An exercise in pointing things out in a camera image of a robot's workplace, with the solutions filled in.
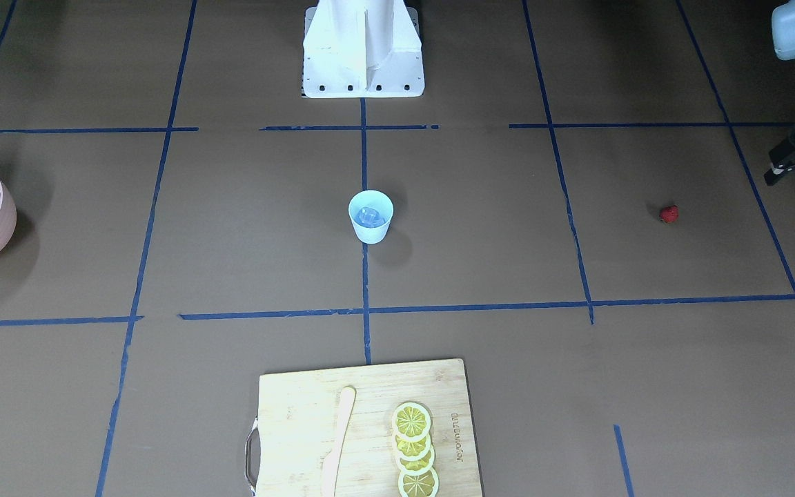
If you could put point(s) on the yellow plastic knife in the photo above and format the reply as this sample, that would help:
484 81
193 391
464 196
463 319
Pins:
331 463

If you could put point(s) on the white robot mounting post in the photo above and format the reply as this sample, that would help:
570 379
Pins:
363 49

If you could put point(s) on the lemon slice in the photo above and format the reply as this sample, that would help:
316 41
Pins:
411 421
412 449
418 466
425 484

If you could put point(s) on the clear ice cube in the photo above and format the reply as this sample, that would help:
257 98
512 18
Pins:
361 217
375 219

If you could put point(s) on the red strawberry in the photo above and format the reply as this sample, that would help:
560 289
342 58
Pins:
669 214

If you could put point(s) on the bamboo cutting board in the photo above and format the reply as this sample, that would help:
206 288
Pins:
295 426

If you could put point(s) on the light blue paper cup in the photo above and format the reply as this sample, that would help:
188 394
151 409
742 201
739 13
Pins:
380 202

